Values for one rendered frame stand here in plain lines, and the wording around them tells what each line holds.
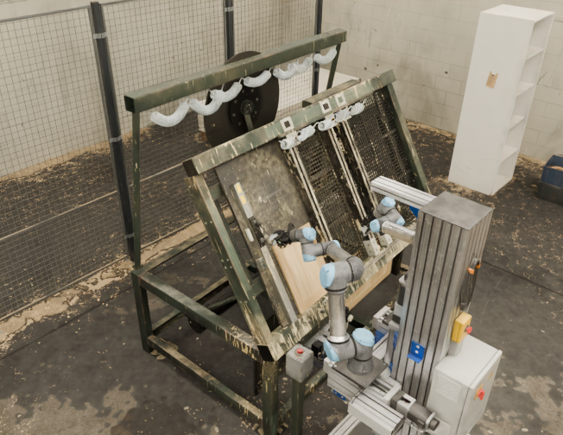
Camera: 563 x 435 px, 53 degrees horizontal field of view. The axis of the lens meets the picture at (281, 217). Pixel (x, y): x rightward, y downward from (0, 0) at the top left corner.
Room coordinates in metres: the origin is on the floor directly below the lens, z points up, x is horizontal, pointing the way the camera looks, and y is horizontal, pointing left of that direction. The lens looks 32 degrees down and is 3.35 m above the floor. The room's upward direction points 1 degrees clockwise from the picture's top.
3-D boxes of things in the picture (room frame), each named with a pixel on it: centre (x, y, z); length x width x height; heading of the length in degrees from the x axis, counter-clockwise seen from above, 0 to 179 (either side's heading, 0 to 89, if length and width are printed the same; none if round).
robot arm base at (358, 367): (2.20, -0.44, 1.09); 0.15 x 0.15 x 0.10
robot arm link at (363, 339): (2.20, -0.44, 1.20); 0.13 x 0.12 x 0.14; 109
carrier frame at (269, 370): (3.74, -0.12, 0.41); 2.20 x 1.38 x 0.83; 141
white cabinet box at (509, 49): (6.37, -2.51, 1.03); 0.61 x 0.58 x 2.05; 139
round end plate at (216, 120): (3.93, 0.27, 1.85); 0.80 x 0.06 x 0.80; 141
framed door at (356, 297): (3.72, -0.70, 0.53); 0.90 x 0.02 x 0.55; 141
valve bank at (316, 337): (2.78, -0.35, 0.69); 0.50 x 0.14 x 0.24; 141
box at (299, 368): (2.40, -0.12, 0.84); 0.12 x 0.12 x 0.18; 51
